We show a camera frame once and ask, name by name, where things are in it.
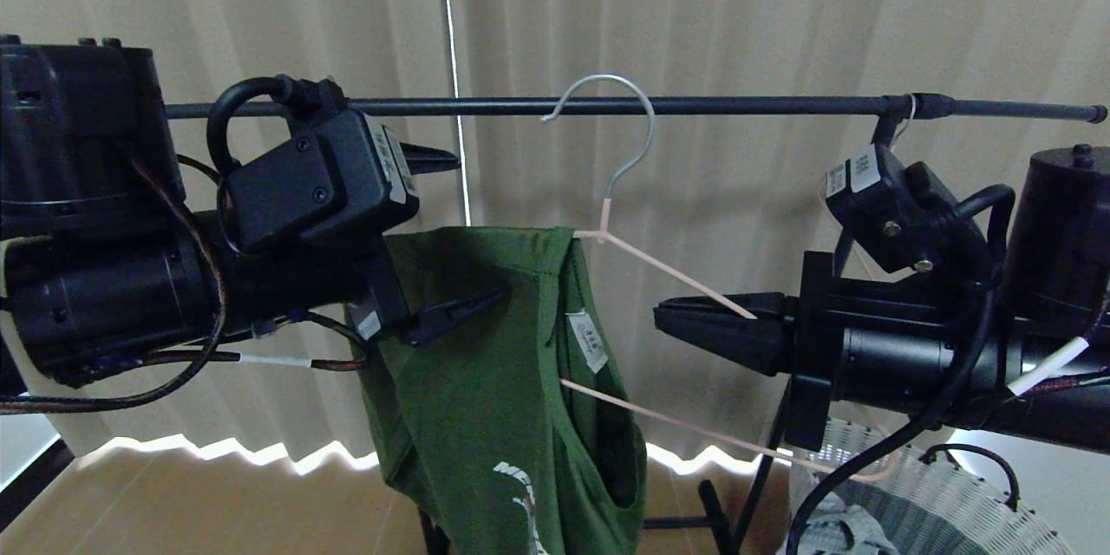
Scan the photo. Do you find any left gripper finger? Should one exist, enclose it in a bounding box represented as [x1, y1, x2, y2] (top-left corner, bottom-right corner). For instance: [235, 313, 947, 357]
[403, 284, 513, 349]
[401, 141, 461, 177]

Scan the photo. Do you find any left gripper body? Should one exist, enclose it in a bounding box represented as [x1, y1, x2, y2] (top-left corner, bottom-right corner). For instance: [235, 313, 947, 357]
[4, 215, 413, 389]

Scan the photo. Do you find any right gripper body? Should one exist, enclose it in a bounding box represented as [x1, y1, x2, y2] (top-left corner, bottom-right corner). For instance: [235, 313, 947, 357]
[785, 251, 1110, 456]

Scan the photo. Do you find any green printed shirt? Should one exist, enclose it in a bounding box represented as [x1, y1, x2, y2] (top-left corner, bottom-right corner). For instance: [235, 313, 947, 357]
[345, 225, 649, 555]

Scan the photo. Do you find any pink clothes hanger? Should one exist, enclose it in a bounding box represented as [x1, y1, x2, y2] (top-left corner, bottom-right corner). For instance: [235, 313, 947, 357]
[539, 74, 903, 485]

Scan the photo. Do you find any pale grey garment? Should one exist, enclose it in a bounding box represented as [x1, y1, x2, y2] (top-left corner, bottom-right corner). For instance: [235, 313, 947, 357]
[780, 494, 898, 555]

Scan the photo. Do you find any white laundry basket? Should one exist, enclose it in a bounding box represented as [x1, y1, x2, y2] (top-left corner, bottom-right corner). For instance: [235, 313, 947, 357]
[785, 416, 1076, 555]

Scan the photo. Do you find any black clothes rack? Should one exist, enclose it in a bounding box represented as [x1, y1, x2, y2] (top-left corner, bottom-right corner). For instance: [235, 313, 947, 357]
[165, 92, 1109, 555]

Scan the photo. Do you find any black cable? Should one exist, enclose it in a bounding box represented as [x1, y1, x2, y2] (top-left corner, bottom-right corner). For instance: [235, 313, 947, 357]
[785, 184, 1017, 555]
[0, 76, 300, 415]

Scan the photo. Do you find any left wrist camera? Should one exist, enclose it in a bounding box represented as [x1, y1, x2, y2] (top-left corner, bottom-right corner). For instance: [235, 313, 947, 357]
[217, 78, 421, 257]

